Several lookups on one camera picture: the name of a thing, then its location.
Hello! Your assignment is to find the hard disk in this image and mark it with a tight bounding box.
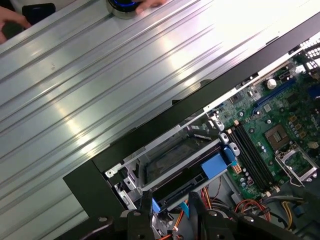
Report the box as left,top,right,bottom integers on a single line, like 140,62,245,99
149,146,237,215

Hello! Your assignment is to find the blue expansion slot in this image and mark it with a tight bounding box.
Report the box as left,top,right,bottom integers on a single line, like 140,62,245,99
252,79,296,115

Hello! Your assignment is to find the person's right hand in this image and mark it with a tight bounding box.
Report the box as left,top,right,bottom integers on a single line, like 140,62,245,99
0,6,33,45

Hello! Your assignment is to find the thin locking lever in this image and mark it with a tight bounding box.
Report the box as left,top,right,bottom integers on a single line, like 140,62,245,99
274,149,306,188

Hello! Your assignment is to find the yellow black wire bundle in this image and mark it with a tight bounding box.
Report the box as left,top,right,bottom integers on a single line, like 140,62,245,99
281,199,296,232

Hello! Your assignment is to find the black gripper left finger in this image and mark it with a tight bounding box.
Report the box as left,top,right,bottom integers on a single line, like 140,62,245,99
58,189,155,240

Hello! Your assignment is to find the black flat device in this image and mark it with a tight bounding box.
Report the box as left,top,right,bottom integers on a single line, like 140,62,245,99
21,2,56,26

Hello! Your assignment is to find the round black tool blue ring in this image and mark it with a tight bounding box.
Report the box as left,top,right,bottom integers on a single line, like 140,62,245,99
106,0,142,20

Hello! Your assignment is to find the black PC case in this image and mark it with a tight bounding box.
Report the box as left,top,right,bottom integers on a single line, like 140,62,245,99
62,11,320,240

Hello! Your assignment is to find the black RAM slot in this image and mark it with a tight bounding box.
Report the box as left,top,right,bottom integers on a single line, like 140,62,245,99
228,130,263,198
233,128,268,195
238,125,272,192
241,123,276,189

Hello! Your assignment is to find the blue data wire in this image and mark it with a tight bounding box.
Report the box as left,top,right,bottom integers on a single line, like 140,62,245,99
183,198,191,218

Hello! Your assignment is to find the grey metal disk bay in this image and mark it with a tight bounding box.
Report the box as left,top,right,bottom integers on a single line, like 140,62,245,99
103,119,238,216

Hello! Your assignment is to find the orange thin wire bundle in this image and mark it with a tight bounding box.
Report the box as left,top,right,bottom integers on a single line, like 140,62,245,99
234,199,272,220

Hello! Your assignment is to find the white expansion slot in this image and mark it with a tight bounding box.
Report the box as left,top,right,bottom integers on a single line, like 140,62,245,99
251,62,292,87

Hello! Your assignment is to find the metal socket cover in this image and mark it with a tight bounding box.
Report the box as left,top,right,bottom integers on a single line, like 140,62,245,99
274,144,320,185

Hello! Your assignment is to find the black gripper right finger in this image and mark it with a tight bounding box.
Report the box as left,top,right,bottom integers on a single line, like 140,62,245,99
187,190,303,240

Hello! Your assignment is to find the green motherboard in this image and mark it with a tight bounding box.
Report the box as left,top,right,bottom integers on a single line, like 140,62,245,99
204,42,320,201

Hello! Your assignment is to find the red orange yellow wire bundle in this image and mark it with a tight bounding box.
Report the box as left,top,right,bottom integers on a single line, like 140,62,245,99
201,186,213,208

